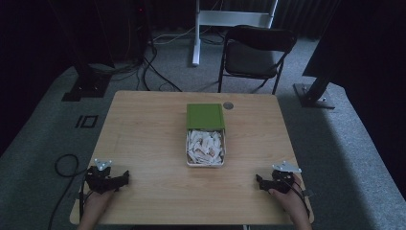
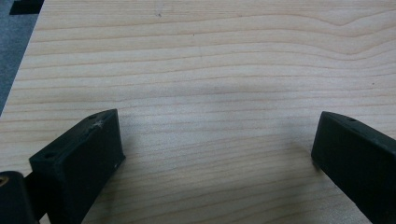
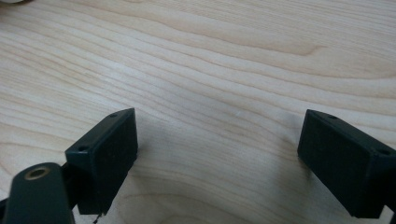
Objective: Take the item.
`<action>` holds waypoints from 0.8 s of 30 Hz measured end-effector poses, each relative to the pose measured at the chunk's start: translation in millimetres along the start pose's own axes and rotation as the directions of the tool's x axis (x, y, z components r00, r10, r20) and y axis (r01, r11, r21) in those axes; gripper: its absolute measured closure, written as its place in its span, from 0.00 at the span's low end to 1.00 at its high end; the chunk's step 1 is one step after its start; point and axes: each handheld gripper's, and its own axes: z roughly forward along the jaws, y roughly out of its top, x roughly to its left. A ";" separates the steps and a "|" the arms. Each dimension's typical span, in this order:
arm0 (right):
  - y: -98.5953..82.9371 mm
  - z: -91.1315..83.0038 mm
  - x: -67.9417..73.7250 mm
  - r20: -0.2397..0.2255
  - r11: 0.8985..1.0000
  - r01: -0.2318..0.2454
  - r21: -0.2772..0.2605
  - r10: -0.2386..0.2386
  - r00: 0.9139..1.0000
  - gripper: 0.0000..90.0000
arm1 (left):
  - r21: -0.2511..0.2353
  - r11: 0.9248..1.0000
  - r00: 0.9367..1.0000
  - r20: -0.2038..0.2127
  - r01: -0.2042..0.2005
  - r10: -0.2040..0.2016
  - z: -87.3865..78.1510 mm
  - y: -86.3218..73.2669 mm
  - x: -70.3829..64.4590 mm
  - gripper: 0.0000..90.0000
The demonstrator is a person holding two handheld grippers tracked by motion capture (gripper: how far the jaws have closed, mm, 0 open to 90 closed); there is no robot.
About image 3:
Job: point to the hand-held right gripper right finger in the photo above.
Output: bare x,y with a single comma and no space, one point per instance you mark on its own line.
345,161

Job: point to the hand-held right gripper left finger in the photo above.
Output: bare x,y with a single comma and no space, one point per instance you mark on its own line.
106,161

